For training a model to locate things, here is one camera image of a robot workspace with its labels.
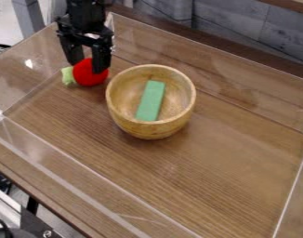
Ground red plush fruit green leaf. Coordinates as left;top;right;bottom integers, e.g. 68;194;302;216
61;58;109;86

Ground wooden bowl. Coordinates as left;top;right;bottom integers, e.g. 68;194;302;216
105;64;196;139

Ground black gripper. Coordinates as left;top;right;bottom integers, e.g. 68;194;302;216
56;15;115;73

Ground clear acrylic tray enclosure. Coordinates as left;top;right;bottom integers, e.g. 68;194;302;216
0;16;303;238

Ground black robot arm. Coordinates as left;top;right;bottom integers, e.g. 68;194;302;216
56;0;115;73

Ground black metal bracket with cable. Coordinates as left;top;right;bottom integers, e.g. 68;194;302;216
0;210;63;238

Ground green rectangular block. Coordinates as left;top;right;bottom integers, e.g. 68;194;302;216
135;80;165;121

